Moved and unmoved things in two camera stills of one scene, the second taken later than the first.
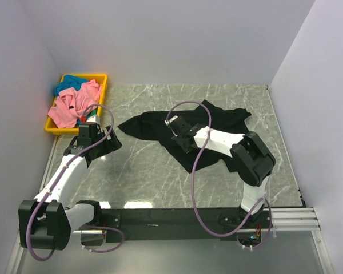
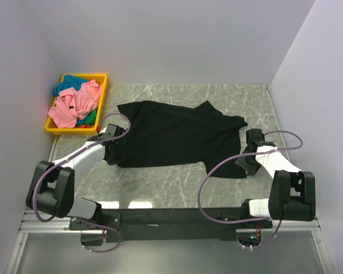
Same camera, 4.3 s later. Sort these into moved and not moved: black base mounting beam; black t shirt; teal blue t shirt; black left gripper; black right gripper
Moved: black right gripper; black left gripper; black t shirt
Not moved: black base mounting beam; teal blue t shirt
